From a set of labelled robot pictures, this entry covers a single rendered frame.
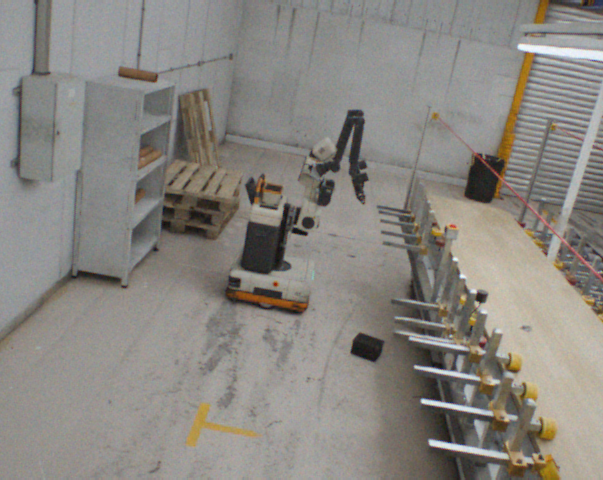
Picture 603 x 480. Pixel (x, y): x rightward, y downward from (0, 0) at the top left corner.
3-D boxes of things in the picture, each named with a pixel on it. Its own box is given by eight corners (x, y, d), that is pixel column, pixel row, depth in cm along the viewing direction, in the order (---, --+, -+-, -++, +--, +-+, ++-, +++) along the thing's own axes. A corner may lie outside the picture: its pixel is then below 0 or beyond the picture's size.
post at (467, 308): (445, 374, 314) (470, 290, 298) (444, 371, 317) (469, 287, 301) (452, 376, 314) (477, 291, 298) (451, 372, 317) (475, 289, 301)
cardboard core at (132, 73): (118, 66, 480) (155, 73, 480) (121, 65, 487) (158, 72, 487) (117, 76, 482) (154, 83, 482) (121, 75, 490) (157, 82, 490)
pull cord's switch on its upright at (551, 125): (517, 236, 572) (552, 119, 535) (513, 231, 586) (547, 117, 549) (525, 237, 572) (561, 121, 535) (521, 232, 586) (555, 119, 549)
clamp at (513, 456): (507, 475, 204) (511, 463, 202) (498, 449, 216) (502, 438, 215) (524, 478, 204) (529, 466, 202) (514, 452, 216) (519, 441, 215)
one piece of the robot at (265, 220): (236, 283, 491) (251, 182, 464) (247, 258, 543) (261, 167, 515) (277, 290, 491) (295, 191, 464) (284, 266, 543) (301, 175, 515)
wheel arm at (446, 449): (427, 452, 207) (429, 445, 206) (426, 446, 209) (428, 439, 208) (531, 470, 207) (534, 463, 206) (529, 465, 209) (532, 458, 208)
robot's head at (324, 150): (310, 151, 470) (326, 139, 466) (312, 146, 490) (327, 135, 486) (322, 166, 473) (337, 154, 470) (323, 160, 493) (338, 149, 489)
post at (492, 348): (464, 427, 265) (495, 330, 249) (462, 422, 268) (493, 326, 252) (472, 428, 265) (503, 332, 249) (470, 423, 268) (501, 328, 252)
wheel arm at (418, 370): (413, 375, 254) (415, 367, 252) (412, 370, 257) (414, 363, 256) (530, 396, 253) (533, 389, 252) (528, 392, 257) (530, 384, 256)
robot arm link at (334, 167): (348, 111, 453) (348, 113, 443) (366, 118, 453) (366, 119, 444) (328, 168, 467) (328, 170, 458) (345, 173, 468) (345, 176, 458)
